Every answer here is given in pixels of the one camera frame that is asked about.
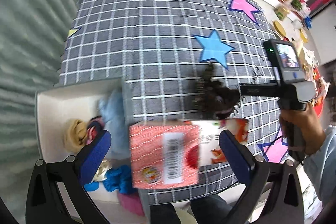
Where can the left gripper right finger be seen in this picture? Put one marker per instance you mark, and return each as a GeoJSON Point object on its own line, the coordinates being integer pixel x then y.
{"type": "Point", "coordinates": [238, 156]}

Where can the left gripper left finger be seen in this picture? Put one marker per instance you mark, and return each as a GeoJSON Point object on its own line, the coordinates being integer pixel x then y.
{"type": "Point", "coordinates": [91, 156]}

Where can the beige sock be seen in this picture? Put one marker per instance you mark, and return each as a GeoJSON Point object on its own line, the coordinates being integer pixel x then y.
{"type": "Point", "coordinates": [75, 136]}

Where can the light blue fluffy cloth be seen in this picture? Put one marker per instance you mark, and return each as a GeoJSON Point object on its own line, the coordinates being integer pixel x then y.
{"type": "Point", "coordinates": [112, 113]}

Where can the large pink sponge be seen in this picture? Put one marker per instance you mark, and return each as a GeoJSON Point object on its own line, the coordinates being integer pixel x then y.
{"type": "Point", "coordinates": [131, 203]}

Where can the cream polka dot scarf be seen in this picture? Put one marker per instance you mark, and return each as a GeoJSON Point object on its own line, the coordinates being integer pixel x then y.
{"type": "Point", "coordinates": [100, 174]}

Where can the operator right hand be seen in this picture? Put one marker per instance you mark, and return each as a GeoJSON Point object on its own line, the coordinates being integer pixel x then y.
{"type": "Point", "coordinates": [307, 121]}

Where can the white floral tissue pack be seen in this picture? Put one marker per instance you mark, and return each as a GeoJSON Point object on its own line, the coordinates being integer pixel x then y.
{"type": "Point", "coordinates": [211, 141]}

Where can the white open storage box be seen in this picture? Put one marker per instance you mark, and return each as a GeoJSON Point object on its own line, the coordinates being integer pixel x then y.
{"type": "Point", "coordinates": [63, 114]}

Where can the jar with yellow lid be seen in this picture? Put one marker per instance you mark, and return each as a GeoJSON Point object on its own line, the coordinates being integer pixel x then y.
{"type": "Point", "coordinates": [279, 28]}

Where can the red patterned tissue box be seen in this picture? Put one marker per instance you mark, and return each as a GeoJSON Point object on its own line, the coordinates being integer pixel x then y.
{"type": "Point", "coordinates": [164, 155]}

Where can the grey checked star mat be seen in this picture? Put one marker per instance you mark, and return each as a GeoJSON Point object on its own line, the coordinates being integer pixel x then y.
{"type": "Point", "coordinates": [152, 44]}

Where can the green pleated curtain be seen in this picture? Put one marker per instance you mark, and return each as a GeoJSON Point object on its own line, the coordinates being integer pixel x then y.
{"type": "Point", "coordinates": [32, 43]}

